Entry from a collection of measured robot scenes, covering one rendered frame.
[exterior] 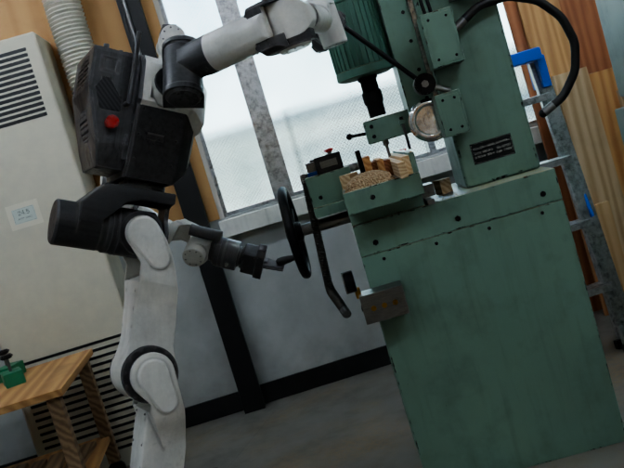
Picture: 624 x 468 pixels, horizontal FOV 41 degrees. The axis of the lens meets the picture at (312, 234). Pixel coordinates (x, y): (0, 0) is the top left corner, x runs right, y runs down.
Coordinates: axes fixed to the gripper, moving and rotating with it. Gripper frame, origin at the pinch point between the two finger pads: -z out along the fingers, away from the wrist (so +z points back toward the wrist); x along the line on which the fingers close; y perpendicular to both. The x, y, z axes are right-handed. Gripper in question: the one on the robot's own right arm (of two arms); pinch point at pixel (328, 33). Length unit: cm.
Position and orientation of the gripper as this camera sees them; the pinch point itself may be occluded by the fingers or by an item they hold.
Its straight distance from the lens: 240.3
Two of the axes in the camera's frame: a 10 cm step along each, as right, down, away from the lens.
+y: 8.1, 5.8, 0.4
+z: -0.3, 1.1, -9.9
